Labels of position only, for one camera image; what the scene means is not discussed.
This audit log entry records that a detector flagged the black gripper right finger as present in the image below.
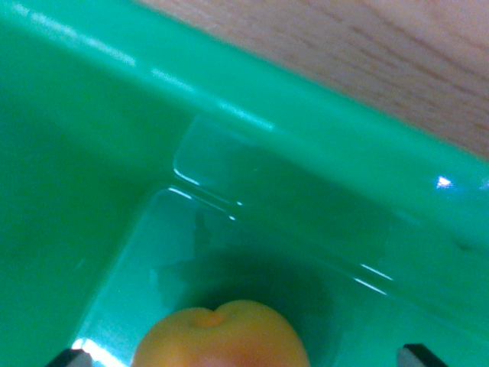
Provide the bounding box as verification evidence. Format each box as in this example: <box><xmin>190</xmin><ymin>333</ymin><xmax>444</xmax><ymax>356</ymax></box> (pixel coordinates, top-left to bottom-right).
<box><xmin>397</xmin><ymin>344</ymin><xmax>449</xmax><ymax>367</ymax></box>

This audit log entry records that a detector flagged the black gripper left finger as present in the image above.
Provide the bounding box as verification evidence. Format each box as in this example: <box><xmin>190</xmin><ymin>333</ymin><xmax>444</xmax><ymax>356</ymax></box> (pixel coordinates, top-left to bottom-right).
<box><xmin>46</xmin><ymin>348</ymin><xmax>93</xmax><ymax>367</ymax></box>

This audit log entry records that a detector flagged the yellow orange toy peach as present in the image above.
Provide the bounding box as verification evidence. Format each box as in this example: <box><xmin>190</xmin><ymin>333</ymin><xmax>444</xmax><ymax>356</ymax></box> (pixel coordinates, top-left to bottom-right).
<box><xmin>133</xmin><ymin>300</ymin><xmax>311</xmax><ymax>367</ymax></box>

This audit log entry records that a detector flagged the green plastic bin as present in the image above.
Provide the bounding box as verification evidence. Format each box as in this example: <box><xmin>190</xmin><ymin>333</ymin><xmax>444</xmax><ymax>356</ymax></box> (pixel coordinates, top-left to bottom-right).
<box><xmin>0</xmin><ymin>0</ymin><xmax>489</xmax><ymax>367</ymax></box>

